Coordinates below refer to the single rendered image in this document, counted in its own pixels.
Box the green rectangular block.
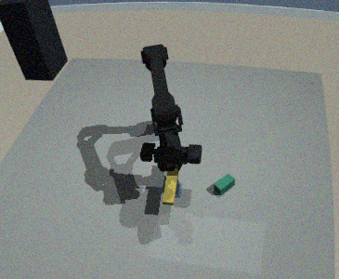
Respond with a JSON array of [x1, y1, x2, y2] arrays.
[[214, 173, 235, 196]]

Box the yellow bar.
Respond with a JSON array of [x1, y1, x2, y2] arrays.
[[163, 168, 178, 206]]

